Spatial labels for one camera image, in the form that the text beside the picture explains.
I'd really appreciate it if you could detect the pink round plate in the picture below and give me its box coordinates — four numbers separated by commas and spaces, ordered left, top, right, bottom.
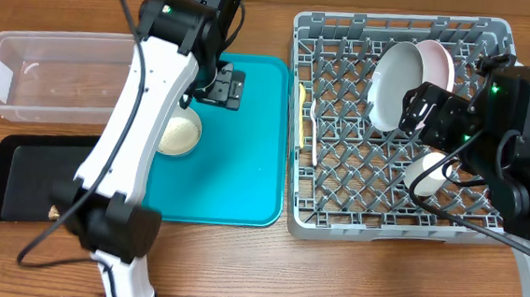
416, 40, 454, 92

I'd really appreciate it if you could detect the grey round plate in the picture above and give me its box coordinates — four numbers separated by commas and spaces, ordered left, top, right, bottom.
367, 41, 424, 132

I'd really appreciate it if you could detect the grey bowl of rice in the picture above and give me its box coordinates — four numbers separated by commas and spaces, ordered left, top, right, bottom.
158, 105, 202, 157

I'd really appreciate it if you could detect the white paper cup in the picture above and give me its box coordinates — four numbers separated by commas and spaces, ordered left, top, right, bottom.
402, 149, 453, 199

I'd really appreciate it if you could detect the yellow plastic spoon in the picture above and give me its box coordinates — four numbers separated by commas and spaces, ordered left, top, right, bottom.
298, 82, 306, 149

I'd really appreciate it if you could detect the pink plastic fork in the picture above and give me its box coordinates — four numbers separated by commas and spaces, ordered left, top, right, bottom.
310, 99, 318, 167

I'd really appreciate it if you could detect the brown food scrap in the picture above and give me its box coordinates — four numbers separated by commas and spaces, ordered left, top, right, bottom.
48, 205, 61, 221

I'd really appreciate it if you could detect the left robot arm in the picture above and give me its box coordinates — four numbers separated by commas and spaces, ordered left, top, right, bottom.
51, 0, 244, 297

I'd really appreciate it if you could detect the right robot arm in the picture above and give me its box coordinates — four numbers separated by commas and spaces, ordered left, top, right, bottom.
398, 55, 530, 297

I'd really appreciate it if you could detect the grey dishwasher rack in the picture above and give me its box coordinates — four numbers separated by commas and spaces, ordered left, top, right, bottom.
287, 11, 515, 245

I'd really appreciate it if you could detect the teal plastic tray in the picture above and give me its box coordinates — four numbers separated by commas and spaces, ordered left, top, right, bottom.
143, 53, 290, 227

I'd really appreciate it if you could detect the clear plastic bin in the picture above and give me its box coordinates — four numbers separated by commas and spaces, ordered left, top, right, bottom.
0, 31, 135, 125

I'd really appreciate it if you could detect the black plastic bin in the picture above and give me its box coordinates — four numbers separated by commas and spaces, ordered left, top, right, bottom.
0, 134, 98, 222

